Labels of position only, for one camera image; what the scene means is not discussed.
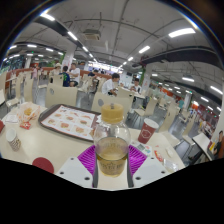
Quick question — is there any red sauce packet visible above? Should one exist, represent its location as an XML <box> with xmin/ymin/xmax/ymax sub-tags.
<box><xmin>19</xmin><ymin>121</ymin><xmax>33</xmax><ymax>131</ymax></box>
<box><xmin>153</xmin><ymin>149</ymin><xmax>165</xmax><ymax>163</ymax></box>

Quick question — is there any person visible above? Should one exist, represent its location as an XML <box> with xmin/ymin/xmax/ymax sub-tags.
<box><xmin>60</xmin><ymin>65</ymin><xmax>72</xmax><ymax>88</ymax></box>
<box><xmin>212</xmin><ymin>130</ymin><xmax>224</xmax><ymax>160</ymax></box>
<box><xmin>68</xmin><ymin>62</ymin><xmax>82</xmax><ymax>88</ymax></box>
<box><xmin>31</xmin><ymin>65</ymin><xmax>39</xmax><ymax>80</ymax></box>
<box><xmin>129</xmin><ymin>77</ymin><xmax>143</xmax><ymax>94</ymax></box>
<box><xmin>101</xmin><ymin>72</ymin><xmax>121</xmax><ymax>98</ymax></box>
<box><xmin>52</xmin><ymin>62</ymin><xmax>64</xmax><ymax>77</ymax></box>

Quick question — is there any flat round red coaster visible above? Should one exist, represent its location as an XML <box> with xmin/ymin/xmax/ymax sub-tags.
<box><xmin>31</xmin><ymin>156</ymin><xmax>55</xmax><ymax>175</ymax></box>

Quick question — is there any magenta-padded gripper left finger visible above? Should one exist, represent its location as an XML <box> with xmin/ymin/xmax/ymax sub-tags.
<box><xmin>54</xmin><ymin>144</ymin><xmax>100</xmax><ymax>189</ymax></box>

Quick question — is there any ceiling air conditioner unit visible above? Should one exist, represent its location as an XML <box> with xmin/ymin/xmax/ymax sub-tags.
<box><xmin>82</xmin><ymin>29</ymin><xmax>102</xmax><ymax>42</ymax></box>

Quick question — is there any white patterned mug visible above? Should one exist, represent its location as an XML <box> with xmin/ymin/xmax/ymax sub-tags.
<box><xmin>5</xmin><ymin>128</ymin><xmax>22</xmax><ymax>152</ymax></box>

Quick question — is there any beige chair with hole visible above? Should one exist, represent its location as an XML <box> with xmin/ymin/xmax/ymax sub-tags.
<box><xmin>91</xmin><ymin>92</ymin><xmax>134</xmax><ymax>121</ymax></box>
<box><xmin>44</xmin><ymin>83</ymin><xmax>78</xmax><ymax>109</ymax></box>

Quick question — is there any red paper cup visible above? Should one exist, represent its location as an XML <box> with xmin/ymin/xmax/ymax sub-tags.
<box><xmin>137</xmin><ymin>117</ymin><xmax>160</xmax><ymax>145</ymax></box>

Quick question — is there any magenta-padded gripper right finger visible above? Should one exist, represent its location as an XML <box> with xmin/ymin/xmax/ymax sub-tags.
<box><xmin>125</xmin><ymin>144</ymin><xmax>178</xmax><ymax>189</ymax></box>

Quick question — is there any brown food tray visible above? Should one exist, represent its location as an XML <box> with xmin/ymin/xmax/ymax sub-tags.
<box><xmin>37</xmin><ymin>103</ymin><xmax>102</xmax><ymax>143</ymax></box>

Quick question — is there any clear plastic food bag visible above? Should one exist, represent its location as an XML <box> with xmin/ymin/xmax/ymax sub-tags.
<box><xmin>17</xmin><ymin>102</ymin><xmax>42</xmax><ymax>124</ymax></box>

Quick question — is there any group of ceiling lights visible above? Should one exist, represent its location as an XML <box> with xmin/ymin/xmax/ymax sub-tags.
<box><xmin>3</xmin><ymin>11</ymin><xmax>224</xmax><ymax>114</ymax></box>

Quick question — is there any clear yellow-capped tea bottle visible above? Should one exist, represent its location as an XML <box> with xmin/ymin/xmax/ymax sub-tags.
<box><xmin>92</xmin><ymin>102</ymin><xmax>132</xmax><ymax>178</ymax></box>

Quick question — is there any white square dining table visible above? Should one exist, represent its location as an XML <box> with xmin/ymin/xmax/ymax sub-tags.
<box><xmin>191</xmin><ymin>132</ymin><xmax>214</xmax><ymax>153</ymax></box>

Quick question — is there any white bordered paper card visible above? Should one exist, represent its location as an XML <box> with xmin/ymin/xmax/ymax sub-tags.
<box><xmin>3</xmin><ymin>113</ymin><xmax>19</xmax><ymax>124</ymax></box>

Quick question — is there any group of beige chairs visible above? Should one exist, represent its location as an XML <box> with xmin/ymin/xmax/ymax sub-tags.
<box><xmin>0</xmin><ymin>71</ymin><xmax>201</xmax><ymax>144</ymax></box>

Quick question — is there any clear plastic packet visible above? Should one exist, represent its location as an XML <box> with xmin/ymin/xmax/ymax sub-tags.
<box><xmin>163</xmin><ymin>158</ymin><xmax>179</xmax><ymax>173</ymax></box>

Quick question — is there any colourful sticker sheet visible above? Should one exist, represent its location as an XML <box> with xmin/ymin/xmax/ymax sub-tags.
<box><xmin>129</xmin><ymin>139</ymin><xmax>155</xmax><ymax>158</ymax></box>

